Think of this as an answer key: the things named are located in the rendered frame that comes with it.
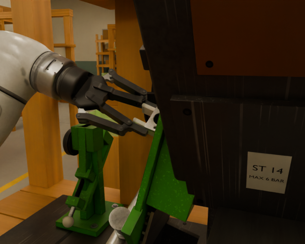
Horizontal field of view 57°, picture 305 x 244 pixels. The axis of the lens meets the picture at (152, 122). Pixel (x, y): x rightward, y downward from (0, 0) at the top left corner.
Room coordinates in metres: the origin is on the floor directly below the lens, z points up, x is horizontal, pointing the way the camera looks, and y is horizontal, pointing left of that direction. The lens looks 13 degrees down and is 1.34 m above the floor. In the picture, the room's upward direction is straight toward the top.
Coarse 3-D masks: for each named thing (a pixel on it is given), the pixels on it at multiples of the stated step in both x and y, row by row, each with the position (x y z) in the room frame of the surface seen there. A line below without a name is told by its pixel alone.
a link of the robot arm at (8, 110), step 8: (0, 96) 0.55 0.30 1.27; (8, 96) 0.56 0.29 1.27; (0, 104) 0.54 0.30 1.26; (8, 104) 0.56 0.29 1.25; (16, 104) 0.57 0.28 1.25; (24, 104) 0.59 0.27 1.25; (0, 112) 0.54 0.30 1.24; (8, 112) 0.55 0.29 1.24; (16, 112) 0.57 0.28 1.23; (0, 120) 0.54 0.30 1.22; (8, 120) 0.56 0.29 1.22; (16, 120) 0.58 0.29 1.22; (0, 128) 0.54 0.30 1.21; (8, 128) 0.56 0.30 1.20; (0, 136) 0.55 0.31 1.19; (0, 144) 0.56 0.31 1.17
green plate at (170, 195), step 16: (160, 128) 0.39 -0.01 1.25; (160, 144) 0.40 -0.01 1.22; (160, 160) 0.40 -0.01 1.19; (144, 176) 0.40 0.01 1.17; (160, 176) 0.40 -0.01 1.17; (144, 192) 0.40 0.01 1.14; (160, 192) 0.40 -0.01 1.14; (176, 192) 0.39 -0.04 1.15; (144, 208) 0.42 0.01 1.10; (160, 208) 0.40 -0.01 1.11; (176, 208) 0.39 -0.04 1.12; (192, 208) 0.42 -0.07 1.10
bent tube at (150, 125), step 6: (156, 108) 0.52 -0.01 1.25; (156, 114) 0.52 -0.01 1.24; (150, 120) 0.51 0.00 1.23; (156, 120) 0.53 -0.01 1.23; (144, 126) 0.50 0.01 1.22; (150, 126) 0.50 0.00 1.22; (132, 204) 0.52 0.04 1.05; (114, 234) 0.48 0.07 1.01; (108, 240) 0.48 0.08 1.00; (114, 240) 0.47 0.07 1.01; (120, 240) 0.47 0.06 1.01
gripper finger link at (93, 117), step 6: (78, 114) 0.53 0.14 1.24; (84, 114) 0.53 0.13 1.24; (90, 114) 0.53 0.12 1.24; (90, 120) 0.52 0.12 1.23; (96, 120) 0.52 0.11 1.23; (102, 120) 0.52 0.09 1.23; (96, 126) 0.54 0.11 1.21; (102, 126) 0.52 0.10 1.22; (108, 126) 0.51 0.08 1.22; (114, 126) 0.51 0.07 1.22; (120, 126) 0.51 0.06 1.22; (114, 132) 0.52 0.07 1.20; (120, 132) 0.51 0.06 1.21
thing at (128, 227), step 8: (128, 216) 0.40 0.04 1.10; (136, 216) 0.40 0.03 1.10; (144, 216) 0.43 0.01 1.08; (128, 224) 0.39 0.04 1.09; (136, 224) 0.39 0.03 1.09; (144, 224) 0.44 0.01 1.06; (128, 232) 0.38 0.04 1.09; (136, 232) 0.40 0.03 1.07; (128, 240) 0.41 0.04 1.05; (136, 240) 0.42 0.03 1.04
